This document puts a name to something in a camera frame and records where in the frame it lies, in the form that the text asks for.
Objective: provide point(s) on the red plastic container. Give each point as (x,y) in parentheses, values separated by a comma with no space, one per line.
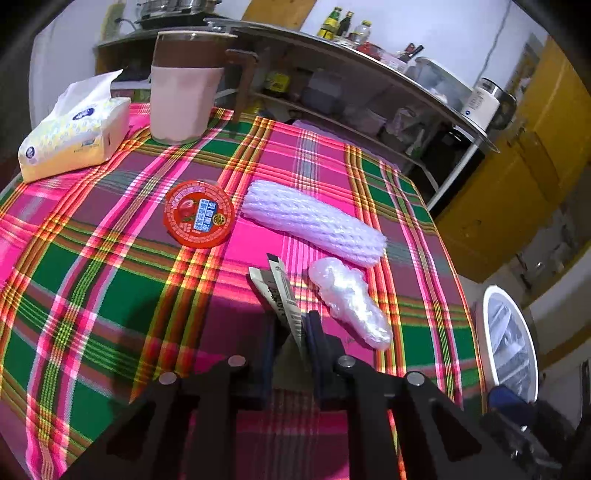
(369,48)

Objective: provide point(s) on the pink jug with brown band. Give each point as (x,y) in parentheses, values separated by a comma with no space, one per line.
(178,106)

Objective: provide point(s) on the red round lidded cup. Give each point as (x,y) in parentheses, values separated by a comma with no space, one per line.
(198,214)

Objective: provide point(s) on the clear bottle with yellow cap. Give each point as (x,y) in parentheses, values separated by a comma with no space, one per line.
(362,34)

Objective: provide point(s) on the white foam net sleeve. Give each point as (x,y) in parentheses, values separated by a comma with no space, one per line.
(314,226)

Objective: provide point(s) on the utensil holder with knives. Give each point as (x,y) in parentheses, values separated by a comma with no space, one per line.
(397,60)

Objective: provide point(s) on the dark sauce bottle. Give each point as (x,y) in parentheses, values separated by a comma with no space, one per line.
(346,25)

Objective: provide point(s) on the yellow power strip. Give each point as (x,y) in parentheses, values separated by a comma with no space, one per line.
(112,14)

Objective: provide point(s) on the metal shelf unit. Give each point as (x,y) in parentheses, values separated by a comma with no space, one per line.
(369,60)

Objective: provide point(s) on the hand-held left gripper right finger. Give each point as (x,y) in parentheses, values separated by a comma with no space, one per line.
(318,360)

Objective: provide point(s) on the wooden cutting board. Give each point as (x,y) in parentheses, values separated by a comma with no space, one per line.
(277,9)

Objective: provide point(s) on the white wrapper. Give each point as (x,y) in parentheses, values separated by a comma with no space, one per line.
(281,295)

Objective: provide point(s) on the yellow white tissue pack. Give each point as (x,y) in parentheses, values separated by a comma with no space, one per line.
(74,138)

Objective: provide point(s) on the yellow tin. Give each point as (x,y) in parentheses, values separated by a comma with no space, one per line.
(277,82)

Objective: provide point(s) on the green glass bottle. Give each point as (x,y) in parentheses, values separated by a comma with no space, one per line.
(328,25)

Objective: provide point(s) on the paper wall poster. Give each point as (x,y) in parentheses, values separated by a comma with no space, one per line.
(524,64)

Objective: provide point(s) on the yellow wooden door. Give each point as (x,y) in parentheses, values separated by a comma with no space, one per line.
(521,184)

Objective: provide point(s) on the steel cooking pot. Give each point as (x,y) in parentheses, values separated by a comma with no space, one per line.
(175,5)

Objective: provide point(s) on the white round bin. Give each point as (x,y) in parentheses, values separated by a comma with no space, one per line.
(482,332)

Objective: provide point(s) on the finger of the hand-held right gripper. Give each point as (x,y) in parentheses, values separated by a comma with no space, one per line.
(505,399)

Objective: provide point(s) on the white electric kettle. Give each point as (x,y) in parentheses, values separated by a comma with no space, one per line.
(482,106)

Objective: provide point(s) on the translucent plastic jug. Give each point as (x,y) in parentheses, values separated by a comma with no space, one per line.
(323,92)

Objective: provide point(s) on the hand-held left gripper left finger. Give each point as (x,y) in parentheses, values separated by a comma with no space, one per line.
(268,364)

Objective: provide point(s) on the clear plastic storage box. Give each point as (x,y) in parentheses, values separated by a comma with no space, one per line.
(438,81)

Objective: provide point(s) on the black induction cooker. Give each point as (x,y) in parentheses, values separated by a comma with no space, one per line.
(161,19)

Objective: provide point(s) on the crumpled clear plastic bag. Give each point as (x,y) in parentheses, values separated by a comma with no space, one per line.
(351,304)

